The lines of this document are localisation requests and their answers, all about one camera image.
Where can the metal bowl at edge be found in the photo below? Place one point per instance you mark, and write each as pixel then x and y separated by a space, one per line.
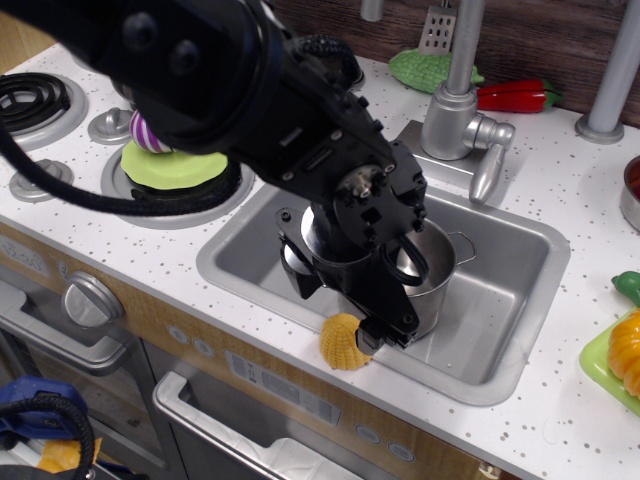
pixel 629 199

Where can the grey toy sink basin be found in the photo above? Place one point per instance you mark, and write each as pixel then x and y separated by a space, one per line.
pixel 509 269

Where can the grey hanging handle top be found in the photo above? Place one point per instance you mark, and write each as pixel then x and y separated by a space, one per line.
pixel 372 10

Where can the yellow tape piece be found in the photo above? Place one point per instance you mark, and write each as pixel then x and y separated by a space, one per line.
pixel 60 456

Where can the grey vertical post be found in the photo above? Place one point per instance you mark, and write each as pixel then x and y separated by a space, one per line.
pixel 602 125

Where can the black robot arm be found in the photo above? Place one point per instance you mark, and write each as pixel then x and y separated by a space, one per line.
pixel 226 76

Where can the red toy chili pepper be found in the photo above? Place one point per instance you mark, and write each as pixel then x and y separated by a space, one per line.
pixel 522 96

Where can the black coil stove burner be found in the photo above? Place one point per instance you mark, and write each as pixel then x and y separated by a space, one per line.
pixel 29 100

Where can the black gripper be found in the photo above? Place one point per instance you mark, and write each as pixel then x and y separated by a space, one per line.
pixel 372 195

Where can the grey dishwasher door handle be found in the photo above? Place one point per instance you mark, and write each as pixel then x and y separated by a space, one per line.
pixel 254 440

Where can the silver metal pot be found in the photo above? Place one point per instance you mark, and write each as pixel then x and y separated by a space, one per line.
pixel 435 270

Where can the lime green round lid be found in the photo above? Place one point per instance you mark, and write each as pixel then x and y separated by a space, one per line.
pixel 170 171

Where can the silver metal spatula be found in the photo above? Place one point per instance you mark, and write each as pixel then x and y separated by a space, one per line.
pixel 438 30

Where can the green toy vegetable at edge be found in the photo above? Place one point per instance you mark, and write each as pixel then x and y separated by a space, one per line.
pixel 628 284

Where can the green toy bitter gourd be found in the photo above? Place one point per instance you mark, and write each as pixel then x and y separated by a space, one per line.
pixel 420 72

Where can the grey oven door handle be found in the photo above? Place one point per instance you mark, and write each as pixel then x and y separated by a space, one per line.
pixel 102 359

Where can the silver toy faucet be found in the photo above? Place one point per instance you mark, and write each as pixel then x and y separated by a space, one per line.
pixel 453 128

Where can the light green plastic plate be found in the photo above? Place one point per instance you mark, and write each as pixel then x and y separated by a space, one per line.
pixel 593 361

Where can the silver oven dial knob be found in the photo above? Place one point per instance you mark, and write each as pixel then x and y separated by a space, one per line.
pixel 89 303

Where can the yellow toy corn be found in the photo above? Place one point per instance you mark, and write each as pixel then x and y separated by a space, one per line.
pixel 337 343

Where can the silver stove knob upper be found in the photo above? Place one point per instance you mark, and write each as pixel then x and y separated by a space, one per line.
pixel 111 127

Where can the blue clamp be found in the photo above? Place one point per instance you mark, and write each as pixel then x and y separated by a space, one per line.
pixel 43 409

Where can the orange toy pumpkin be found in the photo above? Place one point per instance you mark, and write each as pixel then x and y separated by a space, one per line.
pixel 623 352

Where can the purple white striped ball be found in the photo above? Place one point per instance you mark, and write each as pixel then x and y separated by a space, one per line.
pixel 143 136

